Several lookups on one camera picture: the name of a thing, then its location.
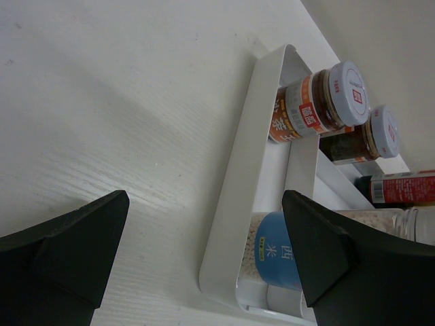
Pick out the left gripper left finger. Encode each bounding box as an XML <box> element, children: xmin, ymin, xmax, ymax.
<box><xmin>1</xmin><ymin>190</ymin><xmax>129</xmax><ymax>325</ymax></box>

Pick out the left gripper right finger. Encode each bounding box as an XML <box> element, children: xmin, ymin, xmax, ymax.
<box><xmin>282</xmin><ymin>190</ymin><xmax>434</xmax><ymax>325</ymax></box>

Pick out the blue label jar silver lid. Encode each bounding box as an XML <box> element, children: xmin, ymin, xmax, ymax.
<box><xmin>239</xmin><ymin>211</ymin><xmax>302</xmax><ymax>291</ymax></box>

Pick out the dark soy sauce bottle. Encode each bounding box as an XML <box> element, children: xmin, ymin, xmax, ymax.
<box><xmin>354</xmin><ymin>170</ymin><xmax>434</xmax><ymax>209</ymax></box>

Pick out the dark spice jar white lid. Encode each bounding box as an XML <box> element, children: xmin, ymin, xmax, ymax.
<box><xmin>319</xmin><ymin>105</ymin><xmax>400</xmax><ymax>165</ymax></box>

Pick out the orange spice jar white lid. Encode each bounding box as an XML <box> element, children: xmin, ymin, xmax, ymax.
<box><xmin>268</xmin><ymin>61</ymin><xmax>370</xmax><ymax>143</ymax></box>

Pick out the white divided organizer tray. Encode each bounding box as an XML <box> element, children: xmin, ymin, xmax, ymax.
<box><xmin>198</xmin><ymin>44</ymin><xmax>408</xmax><ymax>325</ymax></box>

